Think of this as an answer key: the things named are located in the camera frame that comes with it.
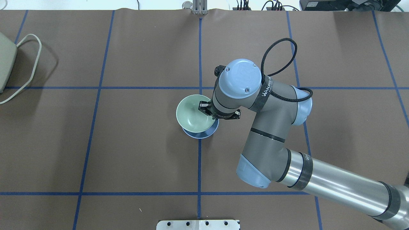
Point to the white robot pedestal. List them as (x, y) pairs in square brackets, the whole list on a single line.
[(213, 224)]

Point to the green bowl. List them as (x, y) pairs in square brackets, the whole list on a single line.
[(190, 117)]

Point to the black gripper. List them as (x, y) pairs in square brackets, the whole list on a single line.
[(204, 109)]

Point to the black laptop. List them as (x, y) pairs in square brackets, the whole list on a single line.
[(348, 5)]

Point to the aluminium frame post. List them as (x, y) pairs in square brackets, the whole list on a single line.
[(199, 7)]

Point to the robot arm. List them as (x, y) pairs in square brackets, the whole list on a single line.
[(264, 158)]

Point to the cream toaster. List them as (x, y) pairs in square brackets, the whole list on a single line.
[(8, 52)]

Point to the blue bowl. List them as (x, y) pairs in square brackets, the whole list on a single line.
[(205, 134)]

